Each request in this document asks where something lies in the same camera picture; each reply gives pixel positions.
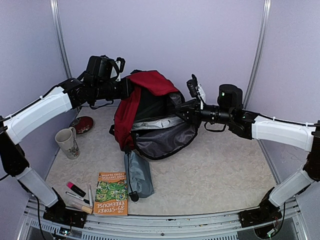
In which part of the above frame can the black pen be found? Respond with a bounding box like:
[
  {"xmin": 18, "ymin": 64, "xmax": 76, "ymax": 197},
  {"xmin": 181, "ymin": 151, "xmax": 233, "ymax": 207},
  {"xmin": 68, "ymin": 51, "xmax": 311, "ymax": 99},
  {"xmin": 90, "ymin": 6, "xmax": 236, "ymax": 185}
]
[{"xmin": 65, "ymin": 191, "xmax": 90, "ymax": 205}]

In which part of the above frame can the right aluminium corner post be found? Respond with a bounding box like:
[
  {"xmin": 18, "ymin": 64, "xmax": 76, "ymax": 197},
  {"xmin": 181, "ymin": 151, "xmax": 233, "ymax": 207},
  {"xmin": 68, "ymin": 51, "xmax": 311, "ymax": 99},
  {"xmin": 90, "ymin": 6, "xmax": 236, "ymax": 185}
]
[{"xmin": 243, "ymin": 0, "xmax": 272, "ymax": 109}]

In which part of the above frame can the orange treehouse book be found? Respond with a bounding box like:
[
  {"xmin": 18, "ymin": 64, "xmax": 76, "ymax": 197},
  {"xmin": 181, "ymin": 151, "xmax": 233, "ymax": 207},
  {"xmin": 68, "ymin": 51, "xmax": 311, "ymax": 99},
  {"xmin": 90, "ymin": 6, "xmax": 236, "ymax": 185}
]
[{"xmin": 93, "ymin": 172, "xmax": 128, "ymax": 217}]

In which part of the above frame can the red student backpack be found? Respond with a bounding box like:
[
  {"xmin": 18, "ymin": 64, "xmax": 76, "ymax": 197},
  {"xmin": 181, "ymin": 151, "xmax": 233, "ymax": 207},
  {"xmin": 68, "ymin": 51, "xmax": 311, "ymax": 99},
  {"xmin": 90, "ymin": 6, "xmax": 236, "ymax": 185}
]
[{"xmin": 109, "ymin": 70, "xmax": 198, "ymax": 161}]

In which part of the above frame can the aluminium front rail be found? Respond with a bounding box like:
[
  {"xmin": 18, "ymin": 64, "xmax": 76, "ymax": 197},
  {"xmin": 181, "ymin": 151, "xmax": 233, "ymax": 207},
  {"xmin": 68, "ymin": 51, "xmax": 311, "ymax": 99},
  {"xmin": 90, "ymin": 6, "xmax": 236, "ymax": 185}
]
[{"xmin": 16, "ymin": 198, "xmax": 311, "ymax": 240}]

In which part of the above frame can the grey pencil case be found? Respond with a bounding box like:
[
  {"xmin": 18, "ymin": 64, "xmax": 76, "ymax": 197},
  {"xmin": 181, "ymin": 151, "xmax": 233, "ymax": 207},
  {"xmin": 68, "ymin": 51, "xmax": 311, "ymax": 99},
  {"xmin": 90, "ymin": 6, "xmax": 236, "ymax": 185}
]
[{"xmin": 124, "ymin": 151, "xmax": 154, "ymax": 202}]

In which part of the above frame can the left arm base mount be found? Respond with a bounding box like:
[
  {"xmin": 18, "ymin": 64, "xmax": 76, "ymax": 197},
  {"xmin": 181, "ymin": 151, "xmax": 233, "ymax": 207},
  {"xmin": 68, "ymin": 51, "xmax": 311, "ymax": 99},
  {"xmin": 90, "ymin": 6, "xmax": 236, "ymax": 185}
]
[{"xmin": 43, "ymin": 196, "xmax": 88, "ymax": 229}]

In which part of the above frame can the silver marker pen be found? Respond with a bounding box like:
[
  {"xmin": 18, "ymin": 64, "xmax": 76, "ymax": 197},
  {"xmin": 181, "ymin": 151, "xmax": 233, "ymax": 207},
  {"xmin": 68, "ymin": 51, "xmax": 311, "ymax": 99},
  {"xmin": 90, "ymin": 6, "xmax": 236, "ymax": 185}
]
[{"xmin": 87, "ymin": 184, "xmax": 94, "ymax": 208}]

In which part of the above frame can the pink highlighter marker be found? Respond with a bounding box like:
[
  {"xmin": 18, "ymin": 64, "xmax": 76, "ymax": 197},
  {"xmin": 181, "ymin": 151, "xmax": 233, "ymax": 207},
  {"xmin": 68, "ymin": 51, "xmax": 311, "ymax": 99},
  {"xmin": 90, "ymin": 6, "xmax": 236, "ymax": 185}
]
[{"xmin": 66, "ymin": 181, "xmax": 86, "ymax": 197}]

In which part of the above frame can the red floral round tin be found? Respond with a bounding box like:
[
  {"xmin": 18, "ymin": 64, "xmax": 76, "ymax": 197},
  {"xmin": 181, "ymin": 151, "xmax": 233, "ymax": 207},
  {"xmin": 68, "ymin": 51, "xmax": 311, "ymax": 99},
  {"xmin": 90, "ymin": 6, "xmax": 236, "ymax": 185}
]
[{"xmin": 69, "ymin": 116, "xmax": 95, "ymax": 135}]

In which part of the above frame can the aluminium corner post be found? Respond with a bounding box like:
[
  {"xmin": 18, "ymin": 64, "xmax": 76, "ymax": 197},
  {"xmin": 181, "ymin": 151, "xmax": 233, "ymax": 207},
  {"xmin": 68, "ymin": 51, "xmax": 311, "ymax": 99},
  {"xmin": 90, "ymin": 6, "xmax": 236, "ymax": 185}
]
[
  {"xmin": 243, "ymin": 0, "xmax": 272, "ymax": 109},
  {"xmin": 49, "ymin": 0, "xmax": 72, "ymax": 79}
]

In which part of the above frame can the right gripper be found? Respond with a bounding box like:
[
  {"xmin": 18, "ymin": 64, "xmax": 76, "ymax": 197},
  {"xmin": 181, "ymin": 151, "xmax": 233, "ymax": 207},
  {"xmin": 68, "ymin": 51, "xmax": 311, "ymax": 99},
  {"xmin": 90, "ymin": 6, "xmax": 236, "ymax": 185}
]
[{"xmin": 172, "ymin": 98, "xmax": 234, "ymax": 128}]

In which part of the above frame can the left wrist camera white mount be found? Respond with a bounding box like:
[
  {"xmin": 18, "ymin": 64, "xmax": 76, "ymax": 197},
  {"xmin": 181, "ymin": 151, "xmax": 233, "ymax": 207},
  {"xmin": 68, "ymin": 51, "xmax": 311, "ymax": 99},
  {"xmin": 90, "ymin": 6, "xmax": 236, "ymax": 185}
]
[{"xmin": 110, "ymin": 57, "xmax": 126, "ymax": 82}]

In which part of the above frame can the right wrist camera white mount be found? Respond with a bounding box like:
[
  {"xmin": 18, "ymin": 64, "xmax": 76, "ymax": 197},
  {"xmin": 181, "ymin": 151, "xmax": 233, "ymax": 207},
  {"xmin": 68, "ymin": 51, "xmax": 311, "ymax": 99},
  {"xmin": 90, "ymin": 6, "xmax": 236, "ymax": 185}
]
[{"xmin": 186, "ymin": 74, "xmax": 206, "ymax": 110}]

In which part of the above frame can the white coffee cover book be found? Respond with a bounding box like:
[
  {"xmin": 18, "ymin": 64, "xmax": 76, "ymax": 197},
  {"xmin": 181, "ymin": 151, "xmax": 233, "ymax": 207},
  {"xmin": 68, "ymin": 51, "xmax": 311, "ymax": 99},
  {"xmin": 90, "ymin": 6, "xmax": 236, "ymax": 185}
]
[{"xmin": 131, "ymin": 116, "xmax": 184, "ymax": 131}]

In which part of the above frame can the floral ceramic mug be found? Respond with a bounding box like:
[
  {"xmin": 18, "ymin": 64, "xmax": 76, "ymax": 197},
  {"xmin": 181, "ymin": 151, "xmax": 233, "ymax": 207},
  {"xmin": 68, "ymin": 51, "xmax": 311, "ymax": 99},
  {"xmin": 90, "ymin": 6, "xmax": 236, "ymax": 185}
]
[{"xmin": 55, "ymin": 127, "xmax": 80, "ymax": 160}]

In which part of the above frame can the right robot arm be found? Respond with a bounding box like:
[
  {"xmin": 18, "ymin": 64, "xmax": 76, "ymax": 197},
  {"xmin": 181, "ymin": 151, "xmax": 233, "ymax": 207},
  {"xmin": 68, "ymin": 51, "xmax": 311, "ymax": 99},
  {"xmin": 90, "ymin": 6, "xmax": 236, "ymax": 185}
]
[{"xmin": 175, "ymin": 80, "xmax": 320, "ymax": 222}]

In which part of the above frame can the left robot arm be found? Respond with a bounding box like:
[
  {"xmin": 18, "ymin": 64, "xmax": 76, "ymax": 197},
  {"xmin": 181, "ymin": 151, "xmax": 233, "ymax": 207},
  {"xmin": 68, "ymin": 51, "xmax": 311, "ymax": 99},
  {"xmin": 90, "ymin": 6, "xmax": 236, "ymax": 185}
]
[{"xmin": 0, "ymin": 55, "xmax": 134, "ymax": 223}]

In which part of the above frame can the left aluminium corner post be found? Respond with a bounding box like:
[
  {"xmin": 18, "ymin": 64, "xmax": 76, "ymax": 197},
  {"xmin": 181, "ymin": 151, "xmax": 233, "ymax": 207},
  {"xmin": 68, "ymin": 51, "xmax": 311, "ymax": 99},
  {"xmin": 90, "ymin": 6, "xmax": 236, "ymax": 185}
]
[{"xmin": 49, "ymin": 0, "xmax": 72, "ymax": 79}]

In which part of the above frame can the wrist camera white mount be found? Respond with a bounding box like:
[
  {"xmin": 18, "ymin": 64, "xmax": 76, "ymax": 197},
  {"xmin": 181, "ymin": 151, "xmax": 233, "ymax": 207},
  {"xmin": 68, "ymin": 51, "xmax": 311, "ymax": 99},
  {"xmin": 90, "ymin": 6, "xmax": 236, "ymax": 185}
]
[
  {"xmin": 186, "ymin": 74, "xmax": 206, "ymax": 110},
  {"xmin": 110, "ymin": 57, "xmax": 126, "ymax": 82}
]

